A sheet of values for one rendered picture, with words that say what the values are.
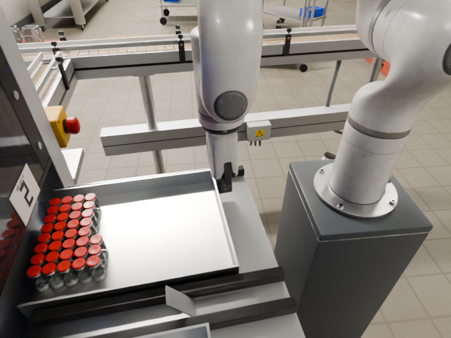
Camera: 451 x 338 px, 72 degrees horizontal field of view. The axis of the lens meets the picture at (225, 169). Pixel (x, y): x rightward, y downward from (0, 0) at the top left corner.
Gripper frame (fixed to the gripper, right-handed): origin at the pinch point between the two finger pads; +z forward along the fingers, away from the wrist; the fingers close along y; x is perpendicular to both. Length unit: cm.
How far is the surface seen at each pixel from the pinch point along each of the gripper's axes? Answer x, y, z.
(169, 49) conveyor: -6, -85, -1
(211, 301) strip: -6.9, 23.2, 3.8
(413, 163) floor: 153, -95, 96
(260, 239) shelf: 4.7, 12.6, 4.3
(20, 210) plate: -33.3, 10.4, -10.7
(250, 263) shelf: 1.3, 17.6, 4.2
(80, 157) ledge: -33.9, -21.9, 3.2
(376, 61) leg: 94, -87, 14
